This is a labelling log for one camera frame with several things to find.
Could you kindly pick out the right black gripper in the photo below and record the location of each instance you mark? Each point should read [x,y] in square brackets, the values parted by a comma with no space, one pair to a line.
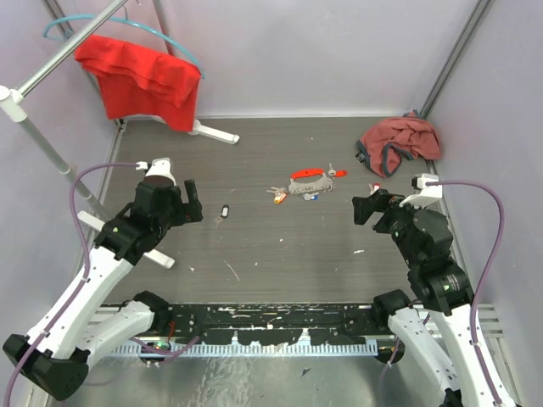
[381,200]

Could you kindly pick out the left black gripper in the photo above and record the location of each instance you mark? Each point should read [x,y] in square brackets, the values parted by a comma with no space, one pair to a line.
[189,212]

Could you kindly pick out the metal key organizer red handle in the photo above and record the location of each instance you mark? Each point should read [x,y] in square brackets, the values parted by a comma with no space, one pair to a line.
[309,180]

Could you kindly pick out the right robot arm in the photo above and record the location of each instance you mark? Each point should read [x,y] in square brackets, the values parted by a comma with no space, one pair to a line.
[460,372]

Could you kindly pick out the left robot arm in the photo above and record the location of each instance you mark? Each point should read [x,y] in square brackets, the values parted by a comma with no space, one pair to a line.
[60,350]

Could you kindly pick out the keys with yellow tag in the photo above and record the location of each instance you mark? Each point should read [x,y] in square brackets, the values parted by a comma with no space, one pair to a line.
[279,193]

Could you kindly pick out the key with black tag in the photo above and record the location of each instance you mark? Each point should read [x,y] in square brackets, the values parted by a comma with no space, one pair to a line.
[225,209]

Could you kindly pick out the key with red tag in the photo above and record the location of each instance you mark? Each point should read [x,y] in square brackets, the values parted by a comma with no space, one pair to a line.
[336,173]

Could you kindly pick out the pink shirt grey trim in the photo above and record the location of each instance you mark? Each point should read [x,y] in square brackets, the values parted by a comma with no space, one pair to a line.
[385,145]

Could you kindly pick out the key with blue tag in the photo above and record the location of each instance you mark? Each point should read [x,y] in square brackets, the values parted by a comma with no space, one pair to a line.
[310,196]

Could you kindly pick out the red cloth on hanger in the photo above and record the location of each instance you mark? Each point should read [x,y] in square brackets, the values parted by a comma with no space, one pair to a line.
[133,79]

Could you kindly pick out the teal clothes hanger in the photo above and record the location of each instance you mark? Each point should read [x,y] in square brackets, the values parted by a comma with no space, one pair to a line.
[125,21]

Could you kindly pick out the white clothes rack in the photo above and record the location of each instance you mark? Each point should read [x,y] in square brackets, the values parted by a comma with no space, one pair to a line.
[37,230]

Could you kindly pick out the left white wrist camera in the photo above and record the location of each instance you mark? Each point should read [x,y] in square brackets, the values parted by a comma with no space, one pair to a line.
[158,167]

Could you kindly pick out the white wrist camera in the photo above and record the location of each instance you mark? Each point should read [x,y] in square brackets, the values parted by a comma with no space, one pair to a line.
[427,191]
[158,167]

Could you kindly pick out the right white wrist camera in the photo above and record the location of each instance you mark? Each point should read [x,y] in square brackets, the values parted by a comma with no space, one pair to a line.
[427,191]

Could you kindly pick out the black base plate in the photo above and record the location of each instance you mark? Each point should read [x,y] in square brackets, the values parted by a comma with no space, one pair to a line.
[274,324]

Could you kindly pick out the white cable duct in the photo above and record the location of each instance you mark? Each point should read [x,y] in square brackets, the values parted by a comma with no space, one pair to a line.
[299,349]

